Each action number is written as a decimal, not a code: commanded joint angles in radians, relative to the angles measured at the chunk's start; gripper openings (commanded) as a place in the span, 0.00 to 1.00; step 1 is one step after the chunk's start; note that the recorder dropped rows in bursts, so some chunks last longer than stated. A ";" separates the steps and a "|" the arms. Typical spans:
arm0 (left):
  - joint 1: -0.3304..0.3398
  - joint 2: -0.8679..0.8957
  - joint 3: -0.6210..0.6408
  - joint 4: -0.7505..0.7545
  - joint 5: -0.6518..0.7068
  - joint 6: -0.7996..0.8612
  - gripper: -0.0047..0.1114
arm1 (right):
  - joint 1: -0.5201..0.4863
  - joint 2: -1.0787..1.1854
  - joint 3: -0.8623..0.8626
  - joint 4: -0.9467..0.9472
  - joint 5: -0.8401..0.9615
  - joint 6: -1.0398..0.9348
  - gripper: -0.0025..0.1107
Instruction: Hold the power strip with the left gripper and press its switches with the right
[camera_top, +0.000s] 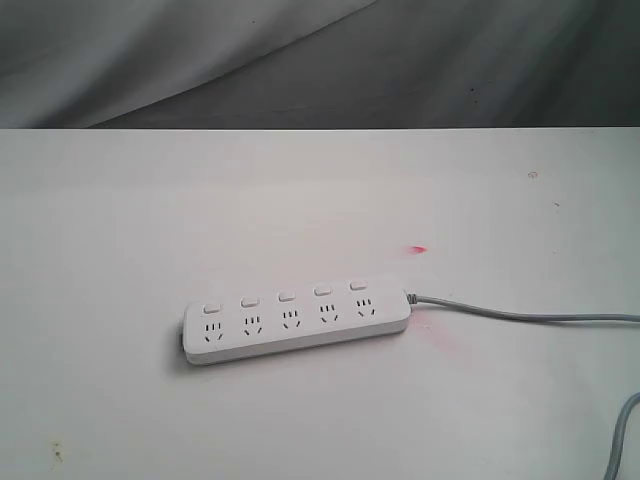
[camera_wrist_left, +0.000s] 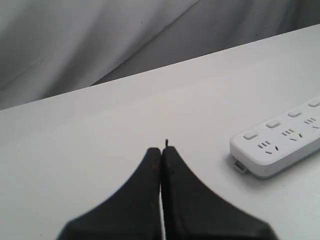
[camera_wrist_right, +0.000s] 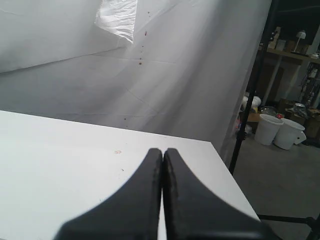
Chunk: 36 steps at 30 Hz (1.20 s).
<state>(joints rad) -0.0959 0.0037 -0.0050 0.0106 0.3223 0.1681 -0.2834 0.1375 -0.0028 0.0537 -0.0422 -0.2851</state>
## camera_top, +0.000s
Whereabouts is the white five-outlet power strip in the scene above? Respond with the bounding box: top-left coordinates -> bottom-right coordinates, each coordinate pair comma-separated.
182,277 -> 411,366

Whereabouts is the grey backdrop cloth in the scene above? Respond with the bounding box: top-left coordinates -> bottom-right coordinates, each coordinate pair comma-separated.
1,1 -> 639,129

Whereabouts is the grey power cable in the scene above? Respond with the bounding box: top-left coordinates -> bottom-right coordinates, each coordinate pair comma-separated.
405,290 -> 640,480

